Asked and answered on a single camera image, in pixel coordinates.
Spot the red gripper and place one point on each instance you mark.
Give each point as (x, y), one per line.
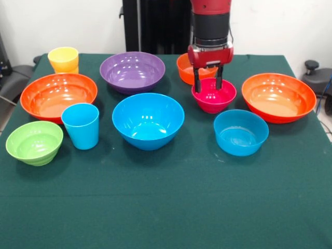
(210, 56)

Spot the pink bowl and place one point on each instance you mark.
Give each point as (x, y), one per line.
(214, 99)

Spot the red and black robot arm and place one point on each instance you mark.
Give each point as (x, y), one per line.
(211, 23)

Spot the small orange bowl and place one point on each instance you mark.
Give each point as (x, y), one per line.
(184, 72)

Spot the small blue bowl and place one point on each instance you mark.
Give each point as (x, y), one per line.
(240, 135)

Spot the large orange bowl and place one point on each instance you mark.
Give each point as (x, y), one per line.
(278, 98)
(58, 96)

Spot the large blue bowl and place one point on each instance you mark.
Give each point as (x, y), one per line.
(147, 124)

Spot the purple bowl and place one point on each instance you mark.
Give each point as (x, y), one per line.
(132, 71)

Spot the dark green tablecloth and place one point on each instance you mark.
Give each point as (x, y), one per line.
(166, 194)

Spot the blue cup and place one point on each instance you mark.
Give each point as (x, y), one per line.
(81, 129)

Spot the orange cup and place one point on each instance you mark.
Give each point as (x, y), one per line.
(68, 70)

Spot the yellow cup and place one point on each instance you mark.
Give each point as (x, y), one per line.
(63, 58)

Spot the green bowl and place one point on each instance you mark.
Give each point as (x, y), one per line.
(33, 145)

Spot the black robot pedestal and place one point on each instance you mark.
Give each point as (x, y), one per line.
(160, 26)

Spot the grey pedestal foot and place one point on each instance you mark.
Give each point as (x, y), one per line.
(315, 76)
(15, 80)

